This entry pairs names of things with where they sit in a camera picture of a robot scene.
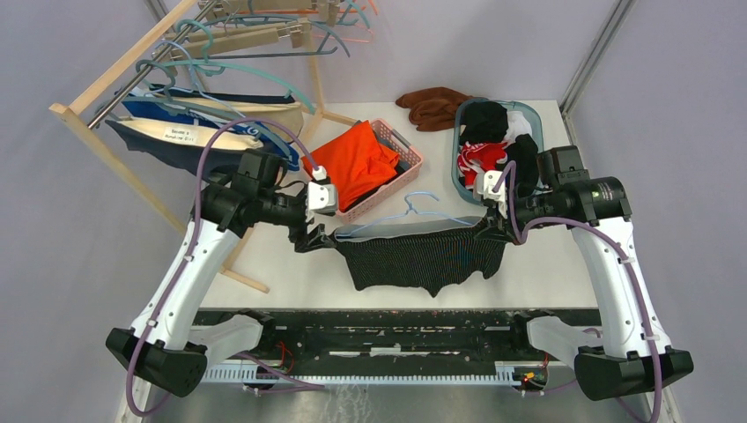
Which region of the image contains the cream navy labelled underwear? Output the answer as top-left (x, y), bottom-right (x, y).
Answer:
top-left (105, 117), bottom-right (264, 178)

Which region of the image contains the wooden clothes rack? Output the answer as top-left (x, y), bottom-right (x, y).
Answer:
top-left (49, 0), bottom-right (360, 294)

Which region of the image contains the wooden clip hanger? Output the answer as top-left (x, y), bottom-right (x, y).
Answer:
top-left (168, 19), bottom-right (312, 60)

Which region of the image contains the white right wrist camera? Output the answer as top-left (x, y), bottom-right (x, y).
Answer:
top-left (473, 170), bottom-right (506, 203)

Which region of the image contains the black garment in basket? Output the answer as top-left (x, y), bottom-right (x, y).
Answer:
top-left (455, 101), bottom-right (539, 197)

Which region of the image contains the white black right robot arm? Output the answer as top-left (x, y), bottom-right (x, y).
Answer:
top-left (474, 146), bottom-right (694, 401)

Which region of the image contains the grey-blue plastic hanger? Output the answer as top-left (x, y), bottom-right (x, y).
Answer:
top-left (117, 60), bottom-right (304, 156)

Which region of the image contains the black striped underwear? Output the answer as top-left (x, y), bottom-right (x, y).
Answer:
top-left (332, 217), bottom-right (507, 297)

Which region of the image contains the beige navy-trimmed underwear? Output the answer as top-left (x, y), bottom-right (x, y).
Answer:
top-left (169, 87), bottom-right (304, 135)

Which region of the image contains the red white garment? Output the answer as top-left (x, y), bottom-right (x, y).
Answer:
top-left (456, 142), bottom-right (508, 189)

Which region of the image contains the white garment in basket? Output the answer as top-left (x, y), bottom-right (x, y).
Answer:
top-left (503, 110), bottom-right (533, 144)

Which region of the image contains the blue white-lettered underwear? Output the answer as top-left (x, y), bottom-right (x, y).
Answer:
top-left (122, 95), bottom-right (300, 171)

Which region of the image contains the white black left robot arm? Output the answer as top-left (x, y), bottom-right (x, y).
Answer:
top-left (106, 150), bottom-right (337, 397)

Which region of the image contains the pink perforated plastic basket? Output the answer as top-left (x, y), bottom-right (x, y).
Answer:
top-left (311, 119), bottom-right (425, 223)

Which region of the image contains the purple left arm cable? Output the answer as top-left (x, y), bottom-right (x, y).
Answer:
top-left (125, 119), bottom-right (322, 419)

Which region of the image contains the orange plastic hanger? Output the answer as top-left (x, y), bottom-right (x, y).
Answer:
top-left (248, 1), bottom-right (379, 44)

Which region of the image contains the light blue wire hanger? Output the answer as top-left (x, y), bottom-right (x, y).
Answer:
top-left (333, 191), bottom-right (481, 241)

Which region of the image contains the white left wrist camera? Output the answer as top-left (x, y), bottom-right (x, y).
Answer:
top-left (307, 165), bottom-right (339, 216)

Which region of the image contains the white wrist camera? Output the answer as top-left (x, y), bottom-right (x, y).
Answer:
top-left (473, 170), bottom-right (506, 203)
top-left (307, 165), bottom-right (339, 216)

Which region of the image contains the teal oval laundry basket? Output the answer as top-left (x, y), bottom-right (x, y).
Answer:
top-left (451, 98), bottom-right (544, 204)

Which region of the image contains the orange folded garment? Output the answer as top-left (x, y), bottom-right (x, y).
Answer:
top-left (311, 121), bottom-right (400, 212)

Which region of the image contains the brown cloth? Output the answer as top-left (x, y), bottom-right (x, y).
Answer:
top-left (395, 87), bottom-right (472, 132)

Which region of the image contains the teal plastic hanger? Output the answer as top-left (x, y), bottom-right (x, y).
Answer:
top-left (150, 19), bottom-right (317, 115)

